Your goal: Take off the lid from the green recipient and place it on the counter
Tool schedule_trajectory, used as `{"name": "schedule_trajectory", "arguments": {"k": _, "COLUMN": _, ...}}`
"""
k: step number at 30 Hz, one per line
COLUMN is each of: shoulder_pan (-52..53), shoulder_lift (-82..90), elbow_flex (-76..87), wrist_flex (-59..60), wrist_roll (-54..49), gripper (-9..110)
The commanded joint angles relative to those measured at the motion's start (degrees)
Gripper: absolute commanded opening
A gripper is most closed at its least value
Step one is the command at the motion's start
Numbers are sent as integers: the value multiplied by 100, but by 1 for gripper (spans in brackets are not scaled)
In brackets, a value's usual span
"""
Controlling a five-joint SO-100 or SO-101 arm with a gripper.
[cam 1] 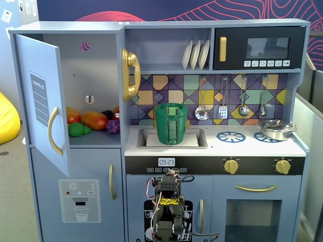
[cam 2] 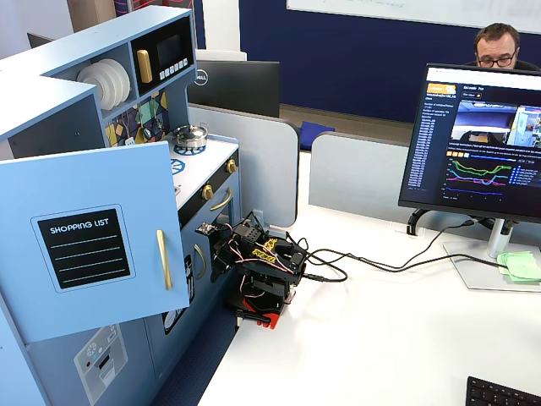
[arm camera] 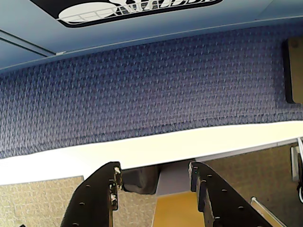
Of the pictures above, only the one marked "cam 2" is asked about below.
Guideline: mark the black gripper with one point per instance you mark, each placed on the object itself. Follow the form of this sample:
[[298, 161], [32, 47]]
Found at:
[[221, 259]]

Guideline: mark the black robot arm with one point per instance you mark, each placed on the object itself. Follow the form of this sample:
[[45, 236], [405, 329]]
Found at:
[[274, 258]]

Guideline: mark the black table clamp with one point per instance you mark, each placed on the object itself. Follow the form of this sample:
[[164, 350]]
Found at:
[[251, 315]]

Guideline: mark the gold stove knob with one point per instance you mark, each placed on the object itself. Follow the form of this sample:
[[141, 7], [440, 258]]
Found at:
[[207, 191], [231, 166]]

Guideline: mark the grey desk partition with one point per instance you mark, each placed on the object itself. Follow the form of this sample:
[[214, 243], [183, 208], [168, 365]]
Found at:
[[355, 173], [262, 169]]

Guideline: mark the blue door with shopping list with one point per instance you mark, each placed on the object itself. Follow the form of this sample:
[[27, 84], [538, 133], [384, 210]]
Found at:
[[127, 190]]

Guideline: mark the dark hanging toy ladle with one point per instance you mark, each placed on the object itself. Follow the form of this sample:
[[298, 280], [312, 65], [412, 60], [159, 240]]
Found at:
[[145, 130]]

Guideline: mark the small hanging toy utensil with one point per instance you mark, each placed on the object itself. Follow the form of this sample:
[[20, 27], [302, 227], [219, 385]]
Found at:
[[159, 121]]

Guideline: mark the white hanging toy utensil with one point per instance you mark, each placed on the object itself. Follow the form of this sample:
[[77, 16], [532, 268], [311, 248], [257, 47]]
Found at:
[[128, 134]]

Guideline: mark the blue cushion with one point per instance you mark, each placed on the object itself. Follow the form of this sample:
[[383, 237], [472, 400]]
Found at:
[[317, 127]]

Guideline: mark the black Dell monitor back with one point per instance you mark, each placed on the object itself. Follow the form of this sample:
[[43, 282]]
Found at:
[[234, 86]]

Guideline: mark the white toy plate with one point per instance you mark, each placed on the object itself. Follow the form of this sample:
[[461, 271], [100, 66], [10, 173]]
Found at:
[[95, 84], [117, 84], [127, 80]]

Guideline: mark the white box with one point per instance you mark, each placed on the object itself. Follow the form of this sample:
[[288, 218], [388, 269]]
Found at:
[[220, 55]]

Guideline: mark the black toy microwave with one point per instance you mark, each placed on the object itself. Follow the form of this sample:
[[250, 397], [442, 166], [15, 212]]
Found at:
[[169, 51]]

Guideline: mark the blue toy kitchen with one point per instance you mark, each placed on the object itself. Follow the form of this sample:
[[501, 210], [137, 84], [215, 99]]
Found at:
[[55, 55]]

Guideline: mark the silver monitor stand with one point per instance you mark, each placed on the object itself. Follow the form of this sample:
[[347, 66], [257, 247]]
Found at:
[[498, 241]]

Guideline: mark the black monitor with graphs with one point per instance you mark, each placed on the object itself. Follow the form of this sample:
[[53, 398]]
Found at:
[[473, 139]]

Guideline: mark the wooden cabinet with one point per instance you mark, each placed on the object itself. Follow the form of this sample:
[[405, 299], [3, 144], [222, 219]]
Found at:
[[91, 12]]

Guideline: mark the dark monitor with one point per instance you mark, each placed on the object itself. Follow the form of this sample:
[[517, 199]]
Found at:
[[38, 40]]

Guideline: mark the green sticky notes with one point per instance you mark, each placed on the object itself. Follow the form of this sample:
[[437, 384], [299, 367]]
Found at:
[[522, 266]]

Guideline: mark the black keyboard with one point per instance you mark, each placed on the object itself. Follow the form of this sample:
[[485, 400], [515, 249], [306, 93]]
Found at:
[[503, 395]]

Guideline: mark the white whiteboard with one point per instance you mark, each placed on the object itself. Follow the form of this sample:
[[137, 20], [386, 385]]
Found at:
[[414, 10]]

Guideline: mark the man with glasses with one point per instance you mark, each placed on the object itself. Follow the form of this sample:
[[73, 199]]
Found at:
[[496, 44]]

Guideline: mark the small wrist camera board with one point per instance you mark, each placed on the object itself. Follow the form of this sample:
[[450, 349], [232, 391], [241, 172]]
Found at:
[[205, 229]]

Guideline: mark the red robot base mount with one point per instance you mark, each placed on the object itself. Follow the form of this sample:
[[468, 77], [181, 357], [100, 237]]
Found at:
[[272, 320]]

